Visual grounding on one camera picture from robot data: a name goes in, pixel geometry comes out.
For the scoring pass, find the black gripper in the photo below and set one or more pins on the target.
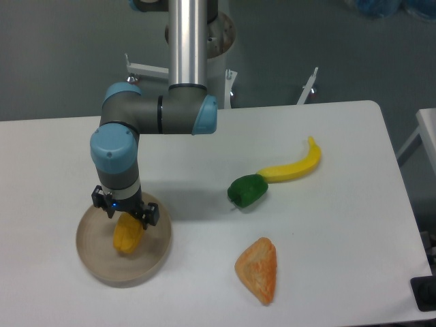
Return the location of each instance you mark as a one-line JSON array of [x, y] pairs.
[[146, 214]]

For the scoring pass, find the yellow bell pepper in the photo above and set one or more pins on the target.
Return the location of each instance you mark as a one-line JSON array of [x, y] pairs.
[[128, 233]]

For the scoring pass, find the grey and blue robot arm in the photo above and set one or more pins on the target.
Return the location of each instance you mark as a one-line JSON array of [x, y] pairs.
[[126, 114]]

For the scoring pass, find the beige round plate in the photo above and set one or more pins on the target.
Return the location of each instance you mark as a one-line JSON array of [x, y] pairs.
[[95, 249]]

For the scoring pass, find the green bell pepper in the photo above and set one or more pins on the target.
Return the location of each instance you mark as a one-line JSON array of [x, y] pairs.
[[247, 189]]

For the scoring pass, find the orange triangular toast slice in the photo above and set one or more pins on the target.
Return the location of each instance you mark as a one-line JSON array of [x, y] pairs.
[[256, 268]]

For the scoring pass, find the yellow banana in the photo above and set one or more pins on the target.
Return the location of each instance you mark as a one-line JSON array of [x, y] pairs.
[[295, 170]]

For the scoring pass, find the black device at table edge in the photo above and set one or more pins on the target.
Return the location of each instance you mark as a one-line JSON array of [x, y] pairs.
[[424, 292]]

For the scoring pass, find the white side table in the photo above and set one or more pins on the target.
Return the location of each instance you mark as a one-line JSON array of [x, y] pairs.
[[424, 135]]

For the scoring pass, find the blue plastic bag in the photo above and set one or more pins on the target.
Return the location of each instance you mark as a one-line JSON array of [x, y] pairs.
[[421, 10]]

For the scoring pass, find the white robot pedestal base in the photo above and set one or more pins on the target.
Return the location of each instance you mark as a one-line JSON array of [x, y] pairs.
[[221, 38]]

